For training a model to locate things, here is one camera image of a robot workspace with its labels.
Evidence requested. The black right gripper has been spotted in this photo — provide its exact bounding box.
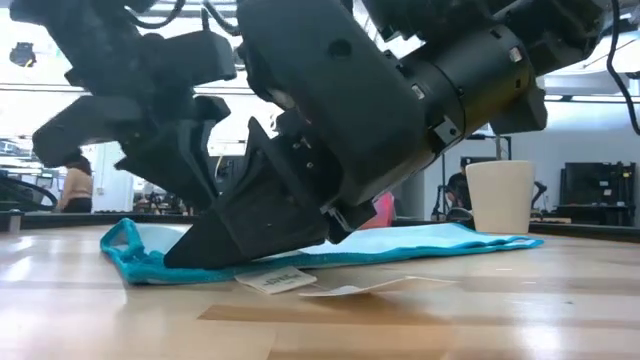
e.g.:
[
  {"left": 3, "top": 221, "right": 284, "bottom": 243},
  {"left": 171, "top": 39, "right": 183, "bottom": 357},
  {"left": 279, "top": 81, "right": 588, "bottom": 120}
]
[{"left": 163, "top": 0, "right": 437, "bottom": 270}]

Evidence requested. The light blue microfiber towel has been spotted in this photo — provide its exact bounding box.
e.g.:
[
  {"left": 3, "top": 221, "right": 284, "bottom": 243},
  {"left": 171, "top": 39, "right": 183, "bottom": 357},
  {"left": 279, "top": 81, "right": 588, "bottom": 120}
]
[{"left": 99, "top": 217, "right": 545, "bottom": 297}]

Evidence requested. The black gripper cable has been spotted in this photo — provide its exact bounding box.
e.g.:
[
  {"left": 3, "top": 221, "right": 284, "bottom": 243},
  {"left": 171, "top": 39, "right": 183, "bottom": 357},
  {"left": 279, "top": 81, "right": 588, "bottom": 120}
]
[{"left": 606, "top": 0, "right": 640, "bottom": 137}]

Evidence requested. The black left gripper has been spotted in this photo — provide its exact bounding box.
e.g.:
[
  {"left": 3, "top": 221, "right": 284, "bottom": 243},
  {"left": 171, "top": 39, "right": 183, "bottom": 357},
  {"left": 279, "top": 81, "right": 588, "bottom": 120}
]
[{"left": 8, "top": 0, "right": 239, "bottom": 212}]

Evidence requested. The person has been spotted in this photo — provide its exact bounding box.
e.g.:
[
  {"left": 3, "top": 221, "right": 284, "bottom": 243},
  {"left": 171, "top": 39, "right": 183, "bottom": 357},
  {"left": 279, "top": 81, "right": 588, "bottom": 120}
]
[
  {"left": 56, "top": 156, "right": 95, "bottom": 215},
  {"left": 443, "top": 157, "right": 475, "bottom": 224}
]

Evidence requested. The red plastic tray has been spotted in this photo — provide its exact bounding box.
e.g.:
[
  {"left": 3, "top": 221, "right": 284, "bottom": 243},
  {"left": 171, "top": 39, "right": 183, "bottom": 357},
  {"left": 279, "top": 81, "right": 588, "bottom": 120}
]
[{"left": 358, "top": 191, "right": 397, "bottom": 231}]

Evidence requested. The black ceiling-mounted device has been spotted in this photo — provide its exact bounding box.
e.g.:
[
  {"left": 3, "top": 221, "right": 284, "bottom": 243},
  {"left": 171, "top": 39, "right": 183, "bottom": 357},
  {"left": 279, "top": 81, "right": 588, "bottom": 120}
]
[{"left": 8, "top": 42, "right": 38, "bottom": 69}]

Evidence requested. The black equipment rack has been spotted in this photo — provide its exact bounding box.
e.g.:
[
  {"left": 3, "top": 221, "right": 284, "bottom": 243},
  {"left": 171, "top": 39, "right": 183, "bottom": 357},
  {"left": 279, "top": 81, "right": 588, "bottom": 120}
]
[{"left": 553, "top": 160, "right": 639, "bottom": 227}]

